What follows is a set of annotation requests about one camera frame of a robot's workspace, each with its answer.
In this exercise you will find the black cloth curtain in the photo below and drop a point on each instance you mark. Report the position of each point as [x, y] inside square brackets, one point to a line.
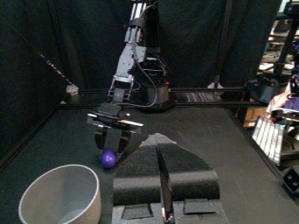
[57, 38]

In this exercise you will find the white keyboard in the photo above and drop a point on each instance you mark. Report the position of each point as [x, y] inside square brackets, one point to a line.
[268, 138]

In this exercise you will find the thin diagonal brace rod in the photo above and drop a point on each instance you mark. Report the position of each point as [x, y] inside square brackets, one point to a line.
[53, 67]

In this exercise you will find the grey bowl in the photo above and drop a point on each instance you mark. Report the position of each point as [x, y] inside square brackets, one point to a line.
[77, 201]

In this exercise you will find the purple toy eggplant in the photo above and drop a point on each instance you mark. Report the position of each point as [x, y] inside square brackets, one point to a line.
[108, 159]

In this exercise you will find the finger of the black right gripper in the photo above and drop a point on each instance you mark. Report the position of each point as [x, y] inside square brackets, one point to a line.
[99, 139]
[124, 144]

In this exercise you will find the black vertical frame post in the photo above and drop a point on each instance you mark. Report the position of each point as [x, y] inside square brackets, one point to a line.
[223, 40]

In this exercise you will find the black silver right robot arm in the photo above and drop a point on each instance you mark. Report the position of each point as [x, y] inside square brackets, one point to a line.
[136, 58]

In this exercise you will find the small black box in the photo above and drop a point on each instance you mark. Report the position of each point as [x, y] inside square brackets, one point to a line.
[291, 180]

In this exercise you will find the wooden box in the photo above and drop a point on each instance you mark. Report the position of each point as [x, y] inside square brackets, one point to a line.
[255, 116]

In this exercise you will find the black horizontal frame rail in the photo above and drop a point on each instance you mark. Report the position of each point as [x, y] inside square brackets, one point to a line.
[209, 103]

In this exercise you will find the white frame bracket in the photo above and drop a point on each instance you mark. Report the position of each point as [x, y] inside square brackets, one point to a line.
[215, 85]
[72, 89]

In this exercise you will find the black camera stand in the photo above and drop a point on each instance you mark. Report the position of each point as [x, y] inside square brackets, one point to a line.
[277, 67]

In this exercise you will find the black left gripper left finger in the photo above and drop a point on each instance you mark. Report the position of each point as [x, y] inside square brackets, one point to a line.
[136, 175]

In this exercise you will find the black vent grille plate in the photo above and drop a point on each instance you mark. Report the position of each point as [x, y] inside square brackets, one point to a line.
[200, 97]

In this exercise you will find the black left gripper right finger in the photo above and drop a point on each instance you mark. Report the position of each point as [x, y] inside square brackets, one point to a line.
[191, 178]

